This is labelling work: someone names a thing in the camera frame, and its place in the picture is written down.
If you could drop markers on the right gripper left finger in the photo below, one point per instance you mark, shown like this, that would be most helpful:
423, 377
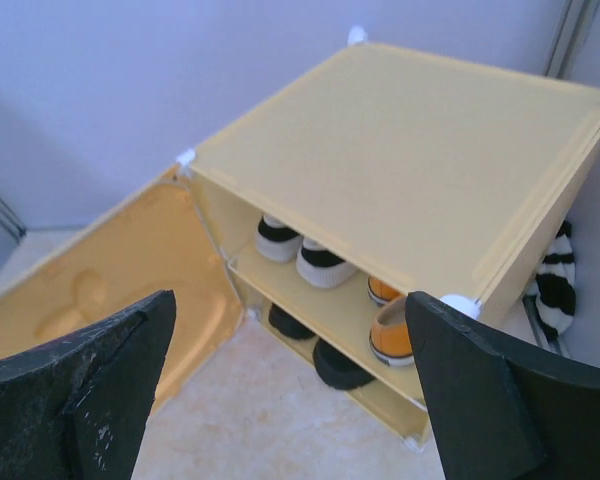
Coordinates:
77, 406

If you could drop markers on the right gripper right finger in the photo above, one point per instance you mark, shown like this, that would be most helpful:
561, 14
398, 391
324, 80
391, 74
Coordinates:
501, 408

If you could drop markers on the orange canvas sneaker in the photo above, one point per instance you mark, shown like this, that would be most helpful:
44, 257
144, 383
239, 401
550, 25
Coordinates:
389, 338
381, 293

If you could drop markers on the black chunky shoe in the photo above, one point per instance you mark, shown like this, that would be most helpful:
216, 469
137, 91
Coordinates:
287, 325
336, 370

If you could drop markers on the yellow cabinet door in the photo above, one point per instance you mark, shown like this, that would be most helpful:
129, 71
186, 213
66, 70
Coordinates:
156, 240

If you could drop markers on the black white sneaker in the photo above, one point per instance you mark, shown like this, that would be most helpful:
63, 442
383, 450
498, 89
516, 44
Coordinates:
276, 241
320, 267

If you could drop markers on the yellow shoe cabinet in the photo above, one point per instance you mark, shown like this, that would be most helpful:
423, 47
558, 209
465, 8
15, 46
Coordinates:
426, 172

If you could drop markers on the zebra striped shoe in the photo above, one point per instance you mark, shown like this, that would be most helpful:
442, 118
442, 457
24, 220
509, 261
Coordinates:
553, 285

